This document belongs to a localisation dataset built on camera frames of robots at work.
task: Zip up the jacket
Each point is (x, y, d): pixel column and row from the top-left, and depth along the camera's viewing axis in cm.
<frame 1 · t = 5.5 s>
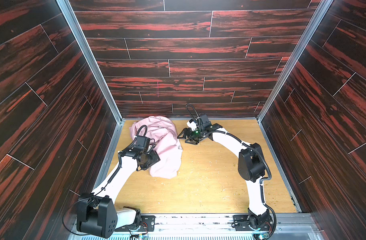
left hand: (158, 160, 85), fingers open
right hand: (182, 137, 92), fingers open
pink zip-up jacket: (167, 146, 96), point 9 cm above the table

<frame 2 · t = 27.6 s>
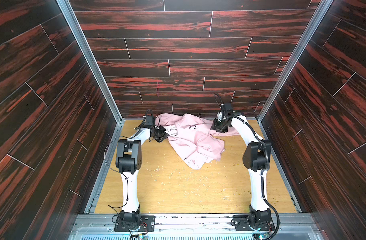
left hand: (170, 133, 103), fingers closed
right hand: (215, 128, 101), fingers open
pink zip-up jacket: (195, 136, 106), point 5 cm above the table

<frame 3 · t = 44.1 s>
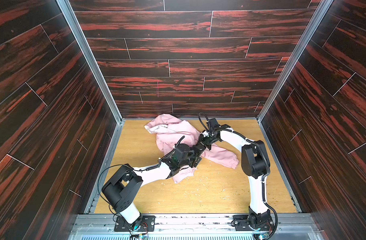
left hand: (206, 152, 82), fingers open
right hand: (195, 146, 96), fingers closed
pink zip-up jacket: (170, 130, 103), point 10 cm above the table

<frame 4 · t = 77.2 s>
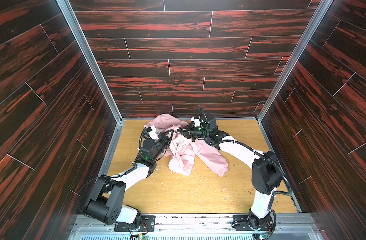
left hand: (175, 130, 79), fingers closed
right hand: (178, 128, 81), fingers closed
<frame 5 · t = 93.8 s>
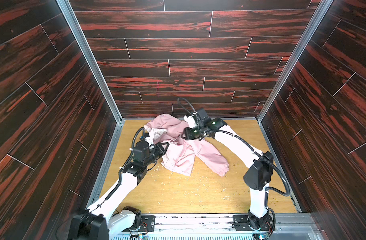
left hand: (170, 143, 78), fingers closed
right hand: (186, 134, 84), fingers open
